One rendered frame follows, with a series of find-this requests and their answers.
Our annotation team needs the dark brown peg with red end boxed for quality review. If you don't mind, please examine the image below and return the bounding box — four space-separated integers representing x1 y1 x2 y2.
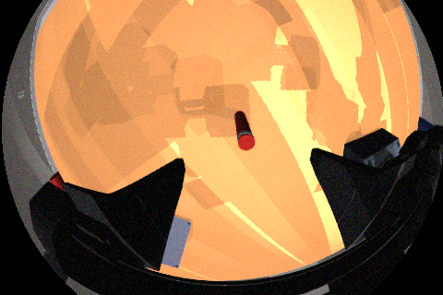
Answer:
233 111 256 151

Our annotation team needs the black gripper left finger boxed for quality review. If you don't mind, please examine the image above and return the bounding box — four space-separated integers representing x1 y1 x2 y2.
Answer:
62 158 186 272

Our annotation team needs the grey sloped panel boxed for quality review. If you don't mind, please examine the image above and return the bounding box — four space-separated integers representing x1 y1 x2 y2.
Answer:
162 217 192 269

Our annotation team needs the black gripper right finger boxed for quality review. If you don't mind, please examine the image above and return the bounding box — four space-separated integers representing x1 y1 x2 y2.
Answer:
310 147 416 250

